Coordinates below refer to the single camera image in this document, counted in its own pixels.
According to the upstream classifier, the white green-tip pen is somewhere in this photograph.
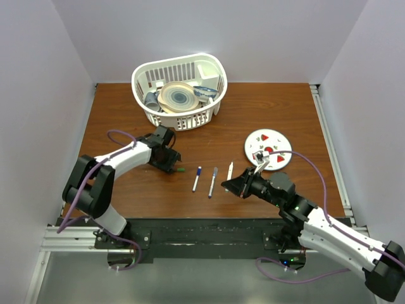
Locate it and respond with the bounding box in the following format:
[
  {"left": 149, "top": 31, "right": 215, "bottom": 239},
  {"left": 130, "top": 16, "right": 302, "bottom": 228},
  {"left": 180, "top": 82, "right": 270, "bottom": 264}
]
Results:
[{"left": 225, "top": 161, "right": 234, "bottom": 193}]

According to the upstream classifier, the white thin pen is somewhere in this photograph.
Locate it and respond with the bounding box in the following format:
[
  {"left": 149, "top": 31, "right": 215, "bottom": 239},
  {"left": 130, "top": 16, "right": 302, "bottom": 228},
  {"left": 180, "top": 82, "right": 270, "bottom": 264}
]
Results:
[{"left": 192, "top": 175, "right": 200, "bottom": 193}]

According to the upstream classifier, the blue patterned white bowl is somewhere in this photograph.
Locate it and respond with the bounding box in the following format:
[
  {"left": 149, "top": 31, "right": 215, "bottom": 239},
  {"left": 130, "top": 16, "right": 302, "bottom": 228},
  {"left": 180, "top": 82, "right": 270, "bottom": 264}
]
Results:
[{"left": 193, "top": 85, "right": 218, "bottom": 102}]

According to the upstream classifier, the grey-white mug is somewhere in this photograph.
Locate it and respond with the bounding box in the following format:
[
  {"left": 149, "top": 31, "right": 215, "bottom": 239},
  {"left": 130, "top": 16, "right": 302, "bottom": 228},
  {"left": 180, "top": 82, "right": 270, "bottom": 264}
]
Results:
[{"left": 144, "top": 92, "right": 160, "bottom": 111}]

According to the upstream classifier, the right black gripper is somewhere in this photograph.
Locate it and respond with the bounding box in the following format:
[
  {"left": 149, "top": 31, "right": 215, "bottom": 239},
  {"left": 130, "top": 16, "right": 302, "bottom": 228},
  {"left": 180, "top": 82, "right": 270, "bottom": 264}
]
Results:
[{"left": 221, "top": 167, "right": 283, "bottom": 208}]

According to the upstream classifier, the aluminium frame rail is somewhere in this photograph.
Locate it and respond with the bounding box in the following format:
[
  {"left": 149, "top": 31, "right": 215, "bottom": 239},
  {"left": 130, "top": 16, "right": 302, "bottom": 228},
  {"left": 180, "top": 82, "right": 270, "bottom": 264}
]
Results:
[{"left": 309, "top": 84, "right": 370, "bottom": 237}]

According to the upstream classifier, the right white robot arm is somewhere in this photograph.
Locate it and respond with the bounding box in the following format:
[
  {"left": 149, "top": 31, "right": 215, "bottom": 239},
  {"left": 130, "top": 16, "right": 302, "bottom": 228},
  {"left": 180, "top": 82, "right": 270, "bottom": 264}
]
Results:
[{"left": 221, "top": 167, "right": 404, "bottom": 302}]

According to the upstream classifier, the beige blue-centred plate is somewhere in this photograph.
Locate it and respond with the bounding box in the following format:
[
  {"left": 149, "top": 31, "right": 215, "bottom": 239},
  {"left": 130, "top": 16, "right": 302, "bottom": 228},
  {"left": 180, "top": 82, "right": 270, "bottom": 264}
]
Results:
[{"left": 158, "top": 81, "right": 200, "bottom": 113}]

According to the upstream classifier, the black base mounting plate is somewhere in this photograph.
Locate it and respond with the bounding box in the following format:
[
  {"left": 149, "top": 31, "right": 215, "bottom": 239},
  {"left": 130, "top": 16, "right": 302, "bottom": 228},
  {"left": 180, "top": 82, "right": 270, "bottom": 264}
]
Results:
[{"left": 94, "top": 217, "right": 355, "bottom": 265}]

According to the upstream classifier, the white plastic dish basket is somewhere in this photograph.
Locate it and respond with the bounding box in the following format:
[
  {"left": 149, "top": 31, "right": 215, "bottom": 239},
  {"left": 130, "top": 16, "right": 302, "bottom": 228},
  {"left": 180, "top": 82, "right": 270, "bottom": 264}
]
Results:
[{"left": 131, "top": 53, "right": 228, "bottom": 131}]

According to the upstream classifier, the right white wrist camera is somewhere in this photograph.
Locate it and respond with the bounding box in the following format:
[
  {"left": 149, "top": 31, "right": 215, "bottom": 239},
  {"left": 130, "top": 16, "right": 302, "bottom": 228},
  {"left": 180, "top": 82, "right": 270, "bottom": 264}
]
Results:
[{"left": 254, "top": 151, "right": 270, "bottom": 174}]

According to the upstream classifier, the watermelon pattern round plate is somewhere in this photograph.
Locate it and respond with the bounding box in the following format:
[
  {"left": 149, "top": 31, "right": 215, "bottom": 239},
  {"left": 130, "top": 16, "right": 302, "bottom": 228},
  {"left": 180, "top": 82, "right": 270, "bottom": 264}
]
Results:
[{"left": 244, "top": 129, "right": 292, "bottom": 171}]

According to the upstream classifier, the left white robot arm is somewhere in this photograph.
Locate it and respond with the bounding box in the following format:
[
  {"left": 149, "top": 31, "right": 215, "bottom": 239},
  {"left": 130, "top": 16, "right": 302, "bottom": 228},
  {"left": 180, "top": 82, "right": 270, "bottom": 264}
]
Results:
[{"left": 57, "top": 125, "right": 181, "bottom": 248}]

